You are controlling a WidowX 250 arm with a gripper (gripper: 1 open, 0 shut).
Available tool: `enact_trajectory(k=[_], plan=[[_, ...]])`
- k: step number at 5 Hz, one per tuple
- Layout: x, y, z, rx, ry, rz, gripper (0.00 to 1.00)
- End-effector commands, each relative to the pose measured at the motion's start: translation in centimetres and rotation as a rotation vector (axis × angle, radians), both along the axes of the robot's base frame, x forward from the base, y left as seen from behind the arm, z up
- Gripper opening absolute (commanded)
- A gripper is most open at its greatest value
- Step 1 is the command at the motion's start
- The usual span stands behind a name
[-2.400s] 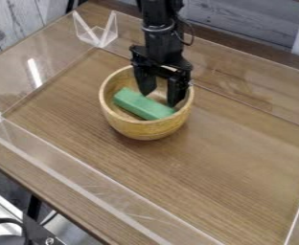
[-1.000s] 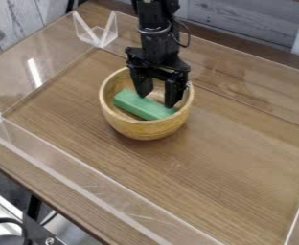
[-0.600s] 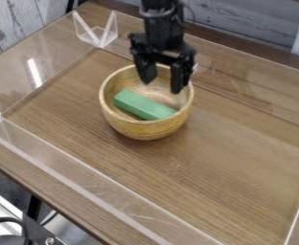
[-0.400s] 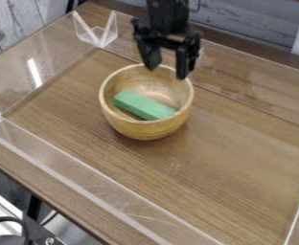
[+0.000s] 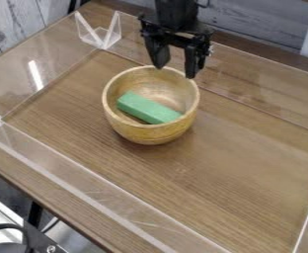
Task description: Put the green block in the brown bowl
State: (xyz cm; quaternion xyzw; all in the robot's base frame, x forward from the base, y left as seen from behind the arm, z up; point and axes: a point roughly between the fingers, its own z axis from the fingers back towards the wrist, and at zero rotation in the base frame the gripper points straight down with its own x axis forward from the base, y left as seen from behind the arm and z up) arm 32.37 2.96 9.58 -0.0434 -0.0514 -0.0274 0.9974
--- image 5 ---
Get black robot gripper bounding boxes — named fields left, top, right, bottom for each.
left=139, top=0, right=214, bottom=79

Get brown wooden bowl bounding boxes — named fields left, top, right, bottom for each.
left=102, top=65, right=201, bottom=145

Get green rectangular block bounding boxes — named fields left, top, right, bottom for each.
left=118, top=92, right=182, bottom=125

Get clear acrylic tray walls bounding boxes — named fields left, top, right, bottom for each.
left=0, top=15, right=308, bottom=253

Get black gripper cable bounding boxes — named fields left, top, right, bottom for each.
left=195, top=0, right=213, bottom=10

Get black metal table bracket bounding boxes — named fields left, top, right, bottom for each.
left=24, top=202, right=68, bottom=253

